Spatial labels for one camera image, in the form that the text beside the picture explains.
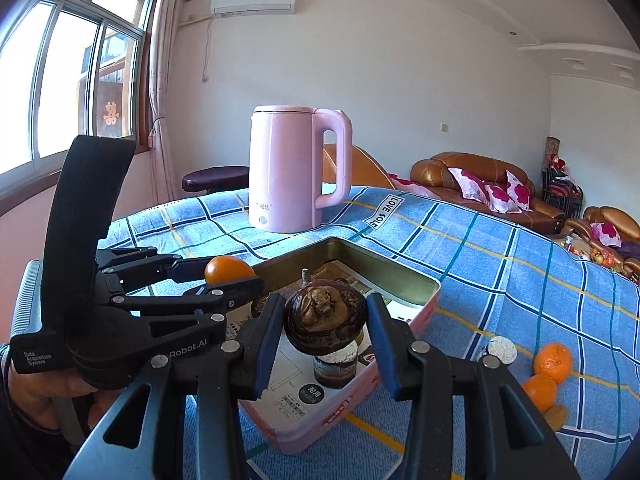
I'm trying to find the oval orange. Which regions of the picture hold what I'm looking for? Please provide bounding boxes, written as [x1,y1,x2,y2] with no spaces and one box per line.
[204,255,256,286]

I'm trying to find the small jar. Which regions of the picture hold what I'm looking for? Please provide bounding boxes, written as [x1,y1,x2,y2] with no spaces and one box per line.
[314,341,358,389]
[486,336,518,366]

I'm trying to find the smooth orange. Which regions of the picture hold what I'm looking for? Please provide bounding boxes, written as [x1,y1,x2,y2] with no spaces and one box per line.
[522,374,558,413]

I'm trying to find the small kiwi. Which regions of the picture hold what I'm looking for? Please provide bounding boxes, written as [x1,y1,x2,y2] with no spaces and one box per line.
[542,404,568,432]

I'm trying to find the large wrinkled orange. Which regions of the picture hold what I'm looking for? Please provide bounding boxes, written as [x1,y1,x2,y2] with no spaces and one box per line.
[533,342,573,385]

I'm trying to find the left hand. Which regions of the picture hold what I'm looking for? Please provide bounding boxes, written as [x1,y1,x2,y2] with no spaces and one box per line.
[8,364,122,430]

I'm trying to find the pink biscuit tin box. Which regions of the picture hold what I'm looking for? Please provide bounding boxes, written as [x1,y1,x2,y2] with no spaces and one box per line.
[242,237,440,455]

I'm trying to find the dark round stool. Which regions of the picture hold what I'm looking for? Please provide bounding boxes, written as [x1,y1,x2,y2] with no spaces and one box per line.
[181,166,250,194]

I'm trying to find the blue plaid tablecloth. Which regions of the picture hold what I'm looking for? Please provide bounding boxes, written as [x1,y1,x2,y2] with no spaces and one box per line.
[104,188,639,479]

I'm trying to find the pink electric kettle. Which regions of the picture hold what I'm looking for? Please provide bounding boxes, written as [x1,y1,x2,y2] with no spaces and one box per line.
[248,105,352,233]

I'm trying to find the near brown leather seat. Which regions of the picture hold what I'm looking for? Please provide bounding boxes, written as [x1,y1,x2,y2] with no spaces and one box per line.
[322,144,394,188]

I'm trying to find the coffee table with fruit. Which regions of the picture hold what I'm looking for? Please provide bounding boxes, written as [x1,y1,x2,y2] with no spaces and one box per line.
[559,234,639,283]

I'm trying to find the pink flowered cushion middle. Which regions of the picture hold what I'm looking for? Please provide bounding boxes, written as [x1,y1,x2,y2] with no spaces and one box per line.
[485,182,521,214]

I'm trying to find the pink flowered cushion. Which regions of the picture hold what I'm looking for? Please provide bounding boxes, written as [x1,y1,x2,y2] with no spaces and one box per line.
[506,170,530,211]
[485,182,521,214]
[449,168,489,206]

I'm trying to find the pink flowered cushion left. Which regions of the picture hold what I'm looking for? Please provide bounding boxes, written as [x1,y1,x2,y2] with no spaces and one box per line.
[449,168,489,206]

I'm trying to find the armchair pink cushion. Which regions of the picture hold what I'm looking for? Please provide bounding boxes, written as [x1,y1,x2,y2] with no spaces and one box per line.
[589,222,623,248]

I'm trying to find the pink flowered cushion right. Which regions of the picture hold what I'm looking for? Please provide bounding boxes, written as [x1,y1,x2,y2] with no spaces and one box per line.
[506,170,530,211]

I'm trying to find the brown leather armchair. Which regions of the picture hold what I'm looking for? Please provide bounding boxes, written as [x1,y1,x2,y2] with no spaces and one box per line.
[561,206,639,284]

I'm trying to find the long brown leather sofa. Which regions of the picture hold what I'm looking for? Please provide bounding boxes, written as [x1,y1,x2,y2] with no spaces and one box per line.
[410,152,564,234]

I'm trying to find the stacked dark chairs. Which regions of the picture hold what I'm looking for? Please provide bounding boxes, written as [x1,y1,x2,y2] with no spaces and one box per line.
[541,167,584,218]

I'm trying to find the pink curtain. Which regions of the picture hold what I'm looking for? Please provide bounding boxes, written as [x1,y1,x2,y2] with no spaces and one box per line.
[149,0,190,204]

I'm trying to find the white air conditioner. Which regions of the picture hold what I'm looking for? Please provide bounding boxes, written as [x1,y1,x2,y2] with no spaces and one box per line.
[210,0,296,18]

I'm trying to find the window with frame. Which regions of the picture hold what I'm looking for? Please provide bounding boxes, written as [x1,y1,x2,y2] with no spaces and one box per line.
[1,0,155,212]

